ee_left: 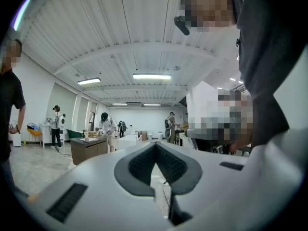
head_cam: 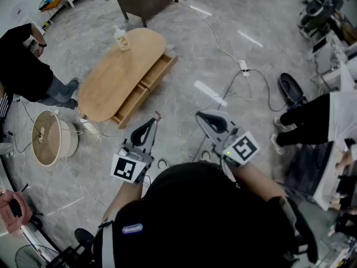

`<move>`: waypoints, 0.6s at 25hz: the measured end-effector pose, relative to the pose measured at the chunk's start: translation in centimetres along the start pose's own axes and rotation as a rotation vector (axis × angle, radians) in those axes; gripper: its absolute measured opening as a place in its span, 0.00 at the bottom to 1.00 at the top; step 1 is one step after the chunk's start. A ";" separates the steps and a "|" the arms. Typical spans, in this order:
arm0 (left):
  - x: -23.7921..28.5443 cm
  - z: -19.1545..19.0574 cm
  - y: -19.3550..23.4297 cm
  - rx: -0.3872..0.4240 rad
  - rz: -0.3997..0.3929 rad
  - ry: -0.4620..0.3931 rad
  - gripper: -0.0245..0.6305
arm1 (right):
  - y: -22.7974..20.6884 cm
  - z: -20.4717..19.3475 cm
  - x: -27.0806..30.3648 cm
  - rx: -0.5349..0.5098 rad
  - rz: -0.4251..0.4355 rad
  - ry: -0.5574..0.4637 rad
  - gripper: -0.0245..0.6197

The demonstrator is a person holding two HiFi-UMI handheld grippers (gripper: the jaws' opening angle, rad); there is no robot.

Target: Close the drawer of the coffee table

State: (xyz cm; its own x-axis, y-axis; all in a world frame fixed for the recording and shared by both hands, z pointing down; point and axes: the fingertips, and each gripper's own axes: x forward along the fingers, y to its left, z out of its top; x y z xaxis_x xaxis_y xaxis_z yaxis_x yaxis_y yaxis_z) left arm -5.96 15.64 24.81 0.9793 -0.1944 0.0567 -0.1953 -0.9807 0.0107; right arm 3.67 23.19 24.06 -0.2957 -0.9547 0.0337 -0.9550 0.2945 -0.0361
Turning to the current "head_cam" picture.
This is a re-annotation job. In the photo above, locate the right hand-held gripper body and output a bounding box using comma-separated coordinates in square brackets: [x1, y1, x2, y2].
[210, 126, 261, 169]

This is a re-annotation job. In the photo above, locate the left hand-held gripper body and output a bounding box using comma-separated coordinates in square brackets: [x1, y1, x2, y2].
[110, 142, 156, 185]

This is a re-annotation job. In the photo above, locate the person's left forearm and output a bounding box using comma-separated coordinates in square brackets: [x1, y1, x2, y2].
[102, 177, 150, 224]

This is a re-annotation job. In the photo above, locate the person's right forearm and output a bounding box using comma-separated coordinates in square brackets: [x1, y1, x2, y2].
[230, 160, 288, 204]

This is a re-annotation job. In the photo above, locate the wooden coffee table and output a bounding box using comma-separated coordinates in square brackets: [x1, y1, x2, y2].
[77, 27, 168, 124]

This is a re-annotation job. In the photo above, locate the white power strip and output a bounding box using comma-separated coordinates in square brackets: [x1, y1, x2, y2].
[238, 59, 250, 78]
[80, 118, 97, 132]

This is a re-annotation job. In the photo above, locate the black oval device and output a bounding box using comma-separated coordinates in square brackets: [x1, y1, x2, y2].
[278, 72, 305, 106]

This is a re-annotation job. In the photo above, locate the black floor fan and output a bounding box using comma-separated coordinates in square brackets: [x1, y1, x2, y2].
[15, 227, 97, 268]

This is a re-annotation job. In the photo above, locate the person's black clothed body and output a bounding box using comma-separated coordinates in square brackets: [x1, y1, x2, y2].
[91, 162, 319, 268]

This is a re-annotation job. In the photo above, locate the white pump bottle orange label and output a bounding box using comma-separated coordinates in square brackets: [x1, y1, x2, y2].
[113, 26, 132, 52]

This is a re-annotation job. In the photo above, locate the pink cloth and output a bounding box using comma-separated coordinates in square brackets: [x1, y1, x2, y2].
[0, 190, 33, 237]

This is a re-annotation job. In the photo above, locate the black cable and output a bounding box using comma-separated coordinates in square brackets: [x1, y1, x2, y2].
[217, 69, 288, 114]

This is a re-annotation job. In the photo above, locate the long white cable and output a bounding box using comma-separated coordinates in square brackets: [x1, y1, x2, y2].
[178, 1, 242, 64]

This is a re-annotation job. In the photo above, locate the orange wire chair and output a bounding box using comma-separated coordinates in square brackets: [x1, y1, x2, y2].
[38, 0, 67, 22]

